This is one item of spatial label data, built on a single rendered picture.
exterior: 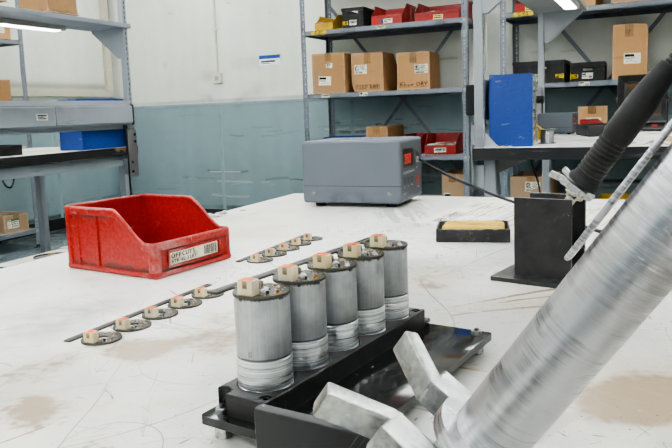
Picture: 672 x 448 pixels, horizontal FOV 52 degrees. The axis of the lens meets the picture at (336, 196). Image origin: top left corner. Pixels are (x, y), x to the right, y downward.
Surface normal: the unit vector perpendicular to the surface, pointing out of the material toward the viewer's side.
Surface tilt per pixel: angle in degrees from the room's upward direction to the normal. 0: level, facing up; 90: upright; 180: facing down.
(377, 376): 0
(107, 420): 0
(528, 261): 90
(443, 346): 0
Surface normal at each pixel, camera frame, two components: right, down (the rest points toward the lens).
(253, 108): -0.42, 0.12
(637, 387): -0.04, -0.99
